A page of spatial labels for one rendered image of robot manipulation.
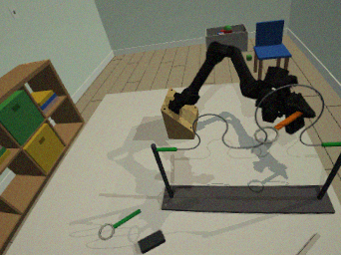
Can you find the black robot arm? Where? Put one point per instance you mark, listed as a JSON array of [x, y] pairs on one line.
[[249, 87]]

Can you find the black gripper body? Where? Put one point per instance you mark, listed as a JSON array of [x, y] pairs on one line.
[[283, 96]]

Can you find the grey loop with green handle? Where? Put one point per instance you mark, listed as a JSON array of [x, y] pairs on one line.
[[119, 223]]

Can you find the orange handle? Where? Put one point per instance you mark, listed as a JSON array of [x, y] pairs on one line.
[[279, 126]]

